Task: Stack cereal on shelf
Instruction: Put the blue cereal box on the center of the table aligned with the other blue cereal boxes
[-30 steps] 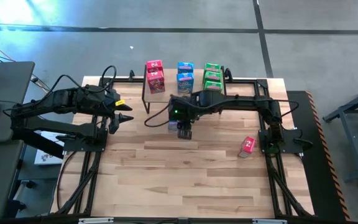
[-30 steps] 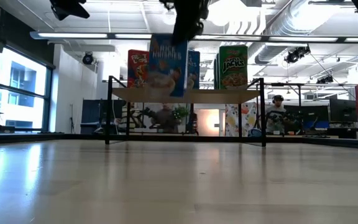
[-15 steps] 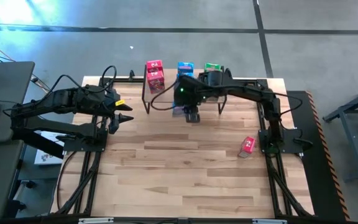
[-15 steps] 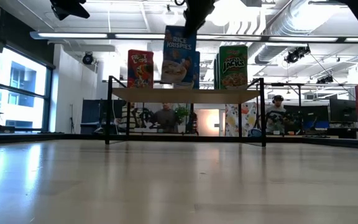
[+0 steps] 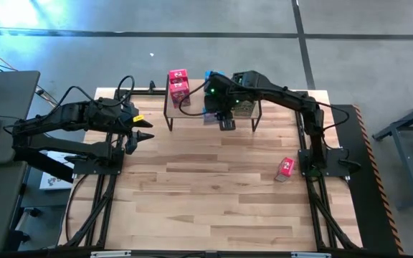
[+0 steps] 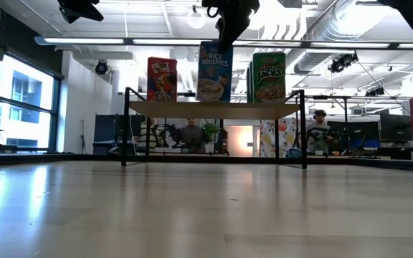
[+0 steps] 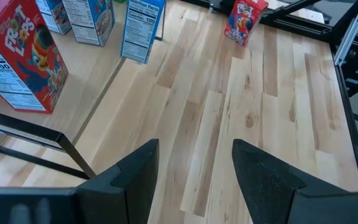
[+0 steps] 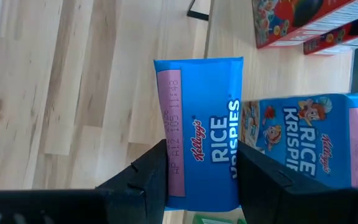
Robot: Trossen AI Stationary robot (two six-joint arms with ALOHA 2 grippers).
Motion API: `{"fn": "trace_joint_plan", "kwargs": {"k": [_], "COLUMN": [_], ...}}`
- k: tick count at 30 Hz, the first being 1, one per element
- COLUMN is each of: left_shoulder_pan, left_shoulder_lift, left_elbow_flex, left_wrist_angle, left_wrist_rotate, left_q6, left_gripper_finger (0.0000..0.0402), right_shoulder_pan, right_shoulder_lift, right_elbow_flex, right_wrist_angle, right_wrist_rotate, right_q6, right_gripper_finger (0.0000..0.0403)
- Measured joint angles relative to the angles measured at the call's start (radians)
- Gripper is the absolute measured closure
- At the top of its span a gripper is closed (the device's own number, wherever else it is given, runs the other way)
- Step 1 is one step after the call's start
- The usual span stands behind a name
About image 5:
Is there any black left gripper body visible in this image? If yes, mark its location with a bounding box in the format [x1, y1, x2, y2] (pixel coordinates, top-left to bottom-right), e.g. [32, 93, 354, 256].
[87, 101, 140, 139]

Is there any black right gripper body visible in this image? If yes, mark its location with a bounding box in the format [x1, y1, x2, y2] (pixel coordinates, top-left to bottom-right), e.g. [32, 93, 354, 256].
[203, 72, 245, 116]

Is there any red Froot Loops cereal box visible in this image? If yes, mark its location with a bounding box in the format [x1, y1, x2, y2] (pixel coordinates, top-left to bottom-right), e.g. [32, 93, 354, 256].
[169, 80, 192, 109]
[168, 68, 189, 84]
[273, 156, 296, 183]

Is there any black desk support beam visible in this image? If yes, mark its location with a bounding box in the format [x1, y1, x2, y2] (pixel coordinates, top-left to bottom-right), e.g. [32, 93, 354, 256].
[14, 141, 77, 184]

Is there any white printed box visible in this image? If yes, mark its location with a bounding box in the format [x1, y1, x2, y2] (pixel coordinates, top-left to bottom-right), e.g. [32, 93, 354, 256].
[39, 148, 82, 191]

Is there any black hazard striped floor mat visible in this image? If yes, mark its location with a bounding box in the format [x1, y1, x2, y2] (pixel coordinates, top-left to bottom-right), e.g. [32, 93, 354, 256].
[330, 103, 405, 255]

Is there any grey metal stand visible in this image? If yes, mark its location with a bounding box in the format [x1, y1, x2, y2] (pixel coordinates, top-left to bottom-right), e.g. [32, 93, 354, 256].
[372, 93, 413, 209]

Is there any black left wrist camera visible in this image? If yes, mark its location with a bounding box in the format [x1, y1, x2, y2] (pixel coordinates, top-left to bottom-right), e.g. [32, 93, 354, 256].
[125, 135, 139, 156]

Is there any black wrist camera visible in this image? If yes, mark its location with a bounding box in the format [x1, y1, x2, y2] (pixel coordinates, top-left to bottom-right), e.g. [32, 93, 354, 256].
[219, 119, 237, 131]
[125, 135, 139, 156]

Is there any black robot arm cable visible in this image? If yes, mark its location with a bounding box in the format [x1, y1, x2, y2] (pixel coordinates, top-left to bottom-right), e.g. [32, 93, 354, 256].
[47, 75, 136, 121]
[178, 79, 213, 118]

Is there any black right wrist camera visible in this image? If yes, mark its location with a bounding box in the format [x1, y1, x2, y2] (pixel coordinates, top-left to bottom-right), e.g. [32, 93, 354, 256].
[219, 119, 237, 131]

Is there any black metal rig frame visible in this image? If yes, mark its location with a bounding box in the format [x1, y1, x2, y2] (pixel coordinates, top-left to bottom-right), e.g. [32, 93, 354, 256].
[58, 87, 364, 252]

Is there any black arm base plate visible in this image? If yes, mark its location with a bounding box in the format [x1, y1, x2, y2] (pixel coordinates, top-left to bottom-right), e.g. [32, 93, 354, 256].
[72, 147, 125, 176]
[298, 148, 351, 178]

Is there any white bracket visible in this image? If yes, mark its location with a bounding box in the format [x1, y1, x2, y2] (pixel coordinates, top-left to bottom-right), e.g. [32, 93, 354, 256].
[90, 250, 132, 258]
[290, 252, 332, 258]

